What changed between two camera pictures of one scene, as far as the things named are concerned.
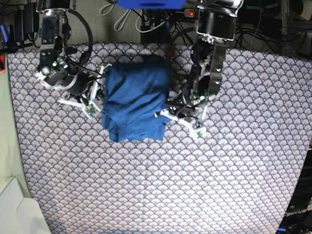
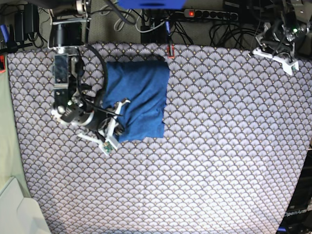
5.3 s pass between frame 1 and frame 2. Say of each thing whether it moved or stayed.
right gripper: moved
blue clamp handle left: stayed
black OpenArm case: stayed
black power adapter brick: stayed
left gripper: moved
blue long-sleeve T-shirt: stayed
